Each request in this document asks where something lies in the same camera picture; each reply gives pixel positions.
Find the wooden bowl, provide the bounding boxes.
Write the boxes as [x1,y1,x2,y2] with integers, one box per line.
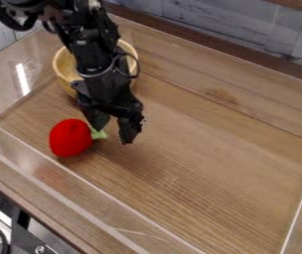
[53,40,138,99]

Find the red plush fruit green leaves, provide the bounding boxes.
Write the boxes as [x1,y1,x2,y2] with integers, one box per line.
[49,119,106,158]

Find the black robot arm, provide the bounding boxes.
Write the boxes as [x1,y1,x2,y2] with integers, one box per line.
[0,0,144,144]

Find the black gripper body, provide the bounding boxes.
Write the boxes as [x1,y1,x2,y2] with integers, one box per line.
[72,65,142,119]

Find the black table leg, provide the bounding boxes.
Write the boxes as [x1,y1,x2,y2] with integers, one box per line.
[14,208,30,229]

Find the clear acrylic tray wall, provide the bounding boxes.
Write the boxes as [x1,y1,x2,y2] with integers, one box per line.
[0,20,302,254]

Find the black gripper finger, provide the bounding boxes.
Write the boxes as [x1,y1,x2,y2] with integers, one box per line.
[117,115,144,144]
[81,107,109,131]

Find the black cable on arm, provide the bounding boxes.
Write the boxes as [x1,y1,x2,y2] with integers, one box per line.
[110,53,141,80]

